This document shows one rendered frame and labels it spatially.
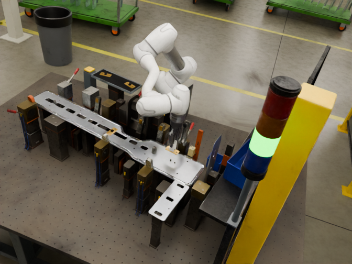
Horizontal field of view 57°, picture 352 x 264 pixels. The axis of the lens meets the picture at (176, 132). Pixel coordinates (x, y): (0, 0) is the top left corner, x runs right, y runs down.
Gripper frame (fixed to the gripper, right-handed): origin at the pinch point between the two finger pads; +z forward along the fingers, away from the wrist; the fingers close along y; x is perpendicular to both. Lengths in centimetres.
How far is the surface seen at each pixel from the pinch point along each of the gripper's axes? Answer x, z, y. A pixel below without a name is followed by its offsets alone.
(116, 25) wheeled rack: -280, 90, -300
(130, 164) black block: -18.7, 14.0, 17.3
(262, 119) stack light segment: 54, -85, 66
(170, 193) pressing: 13.6, 13.0, 22.9
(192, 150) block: 8.9, 6.6, -10.8
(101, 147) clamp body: -38.6, 8.6, 20.4
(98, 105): -69, 9, -13
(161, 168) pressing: -1.1, 13.0, 9.7
